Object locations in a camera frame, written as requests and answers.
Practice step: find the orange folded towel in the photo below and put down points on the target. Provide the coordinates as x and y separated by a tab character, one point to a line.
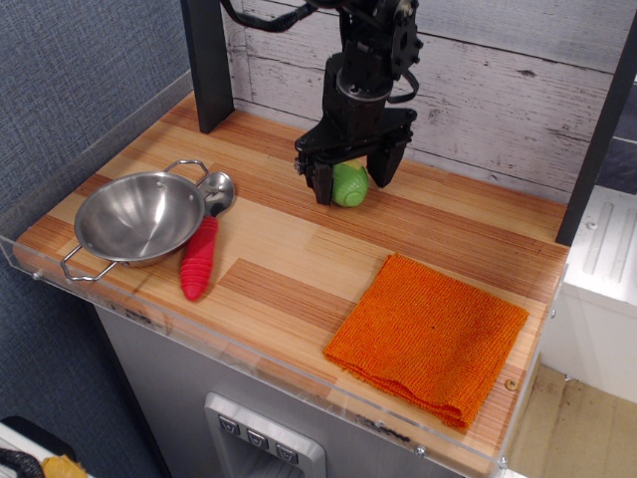
431	340

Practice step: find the dark vertical post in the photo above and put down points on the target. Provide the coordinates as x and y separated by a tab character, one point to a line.
607	123
207	53

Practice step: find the dark left vertical post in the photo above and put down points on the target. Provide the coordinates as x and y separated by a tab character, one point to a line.
207	53

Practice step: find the white ridged appliance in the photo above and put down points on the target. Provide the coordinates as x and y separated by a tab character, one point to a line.
590	334

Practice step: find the black yellow object at corner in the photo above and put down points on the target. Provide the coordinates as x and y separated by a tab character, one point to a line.
28	450

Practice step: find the dark right vertical post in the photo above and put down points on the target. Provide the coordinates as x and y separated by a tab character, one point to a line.
607	123

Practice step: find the silver dispenser panel with buttons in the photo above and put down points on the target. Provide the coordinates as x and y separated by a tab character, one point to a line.
249	444

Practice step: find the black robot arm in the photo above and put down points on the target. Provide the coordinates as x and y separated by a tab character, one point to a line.
365	88

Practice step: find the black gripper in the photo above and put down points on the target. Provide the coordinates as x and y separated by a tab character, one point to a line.
351	126

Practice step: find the stainless steel bowl with handles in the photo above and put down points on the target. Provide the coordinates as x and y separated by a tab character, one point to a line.
138	219

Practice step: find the green yellow toy corn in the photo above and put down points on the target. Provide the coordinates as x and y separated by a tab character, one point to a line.
349	183

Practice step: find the red handled metal spoon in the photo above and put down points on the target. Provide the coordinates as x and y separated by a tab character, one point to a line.
197	264

